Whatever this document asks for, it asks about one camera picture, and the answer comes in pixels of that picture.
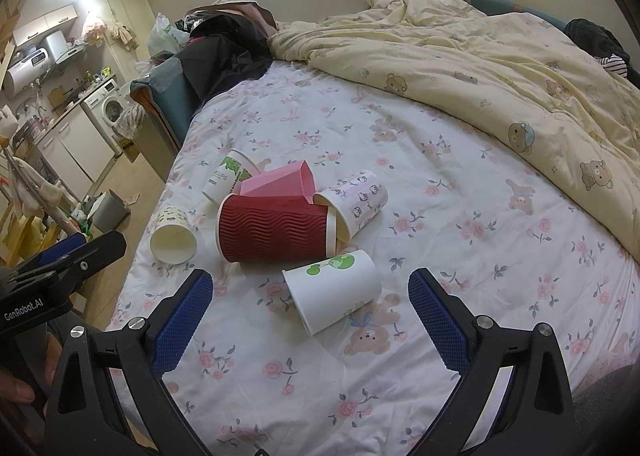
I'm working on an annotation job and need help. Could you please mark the red ripple paper cup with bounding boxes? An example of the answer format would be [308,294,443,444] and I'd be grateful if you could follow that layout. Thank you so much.
[216,195,337,263]

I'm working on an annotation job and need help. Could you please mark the white cup yellow green print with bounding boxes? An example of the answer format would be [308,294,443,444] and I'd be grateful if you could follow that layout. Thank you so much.
[150,205,198,265]

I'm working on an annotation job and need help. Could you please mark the white cup green leaf print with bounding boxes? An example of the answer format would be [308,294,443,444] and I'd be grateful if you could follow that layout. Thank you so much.
[203,149,262,205]

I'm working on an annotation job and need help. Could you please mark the pink paper cup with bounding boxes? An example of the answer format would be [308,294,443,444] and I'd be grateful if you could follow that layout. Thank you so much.
[240,161,316,203]

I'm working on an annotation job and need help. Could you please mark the white cup green globe print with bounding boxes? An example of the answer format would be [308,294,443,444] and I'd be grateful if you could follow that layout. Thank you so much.
[282,250,382,337]

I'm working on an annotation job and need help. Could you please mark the white cup pink cartoon print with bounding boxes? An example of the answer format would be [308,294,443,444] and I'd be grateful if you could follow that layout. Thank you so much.
[314,170,388,242]

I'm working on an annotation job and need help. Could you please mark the person's left hand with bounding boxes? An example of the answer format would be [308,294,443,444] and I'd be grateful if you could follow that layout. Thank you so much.
[1,332,62,405]

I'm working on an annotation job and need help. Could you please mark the grey trash bin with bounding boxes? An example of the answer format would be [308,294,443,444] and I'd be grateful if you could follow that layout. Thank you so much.
[90,189,130,233]

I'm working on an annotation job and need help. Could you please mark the white kitchen cabinet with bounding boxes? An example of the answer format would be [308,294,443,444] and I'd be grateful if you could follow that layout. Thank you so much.
[36,107,115,199]

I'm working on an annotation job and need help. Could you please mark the white washing machine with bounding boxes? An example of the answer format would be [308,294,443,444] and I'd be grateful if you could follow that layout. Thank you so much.
[81,76,129,157]

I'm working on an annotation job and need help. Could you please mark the floral white bed sheet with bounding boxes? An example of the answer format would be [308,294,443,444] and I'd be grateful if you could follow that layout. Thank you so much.
[111,62,639,455]

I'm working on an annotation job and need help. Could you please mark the white water heater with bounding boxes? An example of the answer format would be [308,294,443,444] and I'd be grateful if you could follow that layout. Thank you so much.
[3,48,50,98]

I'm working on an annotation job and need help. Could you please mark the white plastic bag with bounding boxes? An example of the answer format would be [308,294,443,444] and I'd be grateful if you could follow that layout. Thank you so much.
[148,12,190,56]

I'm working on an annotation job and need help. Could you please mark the black clothing pile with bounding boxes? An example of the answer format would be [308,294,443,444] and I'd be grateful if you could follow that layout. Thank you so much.
[178,0,278,102]

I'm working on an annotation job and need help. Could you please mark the cream bear print quilt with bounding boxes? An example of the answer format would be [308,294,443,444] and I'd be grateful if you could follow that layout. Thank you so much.
[269,0,639,254]

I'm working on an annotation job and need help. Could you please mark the dark clothes at bedside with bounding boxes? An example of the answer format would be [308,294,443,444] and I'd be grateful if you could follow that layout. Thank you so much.
[564,18,631,78]

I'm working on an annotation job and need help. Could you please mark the teal bed frame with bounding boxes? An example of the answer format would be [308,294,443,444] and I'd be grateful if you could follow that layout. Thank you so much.
[130,57,200,153]

